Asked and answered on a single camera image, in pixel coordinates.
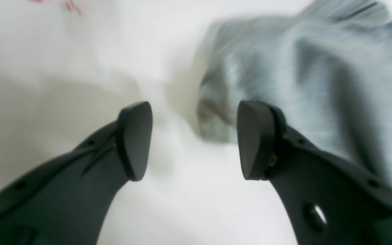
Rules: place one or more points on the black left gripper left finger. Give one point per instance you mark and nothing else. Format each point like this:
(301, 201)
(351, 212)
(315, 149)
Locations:
(64, 201)

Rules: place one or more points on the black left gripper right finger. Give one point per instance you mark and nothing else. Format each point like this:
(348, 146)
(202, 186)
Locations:
(329, 201)

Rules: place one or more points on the grey T-shirt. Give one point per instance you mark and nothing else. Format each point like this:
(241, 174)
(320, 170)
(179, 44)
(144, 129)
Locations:
(329, 69)

